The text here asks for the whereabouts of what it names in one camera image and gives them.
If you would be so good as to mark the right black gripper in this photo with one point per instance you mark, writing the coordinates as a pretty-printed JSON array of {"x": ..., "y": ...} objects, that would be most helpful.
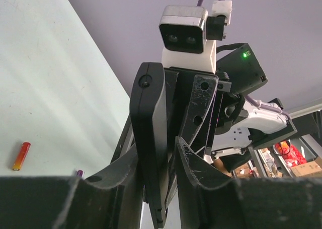
[{"x": 201, "y": 108}]

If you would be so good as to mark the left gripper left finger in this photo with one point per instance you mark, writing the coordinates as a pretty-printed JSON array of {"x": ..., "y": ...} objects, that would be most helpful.
[{"x": 111, "y": 198}]

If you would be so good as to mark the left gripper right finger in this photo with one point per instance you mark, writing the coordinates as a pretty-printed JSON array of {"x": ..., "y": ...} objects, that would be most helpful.
[{"x": 210, "y": 199}]

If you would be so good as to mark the black remote control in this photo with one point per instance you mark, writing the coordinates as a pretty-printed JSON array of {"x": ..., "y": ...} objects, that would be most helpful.
[{"x": 149, "y": 111}]

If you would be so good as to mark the blue purple battery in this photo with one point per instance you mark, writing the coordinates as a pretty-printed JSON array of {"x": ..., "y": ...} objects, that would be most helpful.
[{"x": 79, "y": 173}]

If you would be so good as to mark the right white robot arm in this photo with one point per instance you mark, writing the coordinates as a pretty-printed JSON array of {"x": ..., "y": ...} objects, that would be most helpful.
[{"x": 263, "y": 124}]

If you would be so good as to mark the orange red battery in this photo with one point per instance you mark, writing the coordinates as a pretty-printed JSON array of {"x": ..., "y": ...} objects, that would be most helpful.
[{"x": 21, "y": 156}]

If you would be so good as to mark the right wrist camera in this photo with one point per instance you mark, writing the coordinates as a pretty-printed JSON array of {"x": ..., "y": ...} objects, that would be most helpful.
[{"x": 190, "y": 35}]

